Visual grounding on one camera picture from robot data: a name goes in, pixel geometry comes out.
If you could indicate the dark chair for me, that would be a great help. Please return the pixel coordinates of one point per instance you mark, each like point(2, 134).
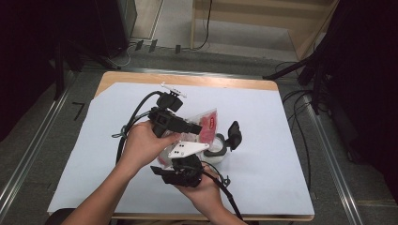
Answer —
point(58, 216)

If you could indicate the black metal stand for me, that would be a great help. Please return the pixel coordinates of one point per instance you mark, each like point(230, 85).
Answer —
point(59, 68)

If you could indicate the person's left hand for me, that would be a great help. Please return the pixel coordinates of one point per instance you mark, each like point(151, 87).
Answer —
point(142, 146)

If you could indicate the metal floor rail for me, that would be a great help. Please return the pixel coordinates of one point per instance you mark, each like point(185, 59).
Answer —
point(28, 159)
point(334, 162)

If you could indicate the red and white plastic pouch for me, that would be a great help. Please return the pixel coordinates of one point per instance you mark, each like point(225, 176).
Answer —
point(209, 125)

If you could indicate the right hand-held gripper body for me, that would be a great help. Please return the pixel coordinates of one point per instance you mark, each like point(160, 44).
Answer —
point(187, 173)

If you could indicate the black tripod stand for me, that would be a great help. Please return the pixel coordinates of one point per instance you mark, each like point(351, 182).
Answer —
point(308, 67)

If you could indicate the black cabinet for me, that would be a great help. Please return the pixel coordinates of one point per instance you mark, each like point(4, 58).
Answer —
point(115, 22)

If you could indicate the clear jar with black lid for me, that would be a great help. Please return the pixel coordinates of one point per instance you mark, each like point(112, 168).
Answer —
point(234, 134)

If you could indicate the white paper sheet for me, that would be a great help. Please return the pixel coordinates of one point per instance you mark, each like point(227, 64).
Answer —
point(266, 156)

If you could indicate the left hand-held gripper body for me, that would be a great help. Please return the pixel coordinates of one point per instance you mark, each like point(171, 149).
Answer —
point(162, 120)

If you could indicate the light wooden shelf frame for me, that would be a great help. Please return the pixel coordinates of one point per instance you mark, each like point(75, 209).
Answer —
point(266, 18)

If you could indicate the dark curtain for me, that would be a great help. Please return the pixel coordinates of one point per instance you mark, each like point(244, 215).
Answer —
point(369, 78)
point(25, 47)

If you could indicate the person's right hand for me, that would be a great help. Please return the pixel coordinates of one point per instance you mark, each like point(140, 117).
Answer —
point(205, 195)

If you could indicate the wooden table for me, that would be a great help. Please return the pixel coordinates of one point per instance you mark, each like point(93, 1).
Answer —
point(219, 80)

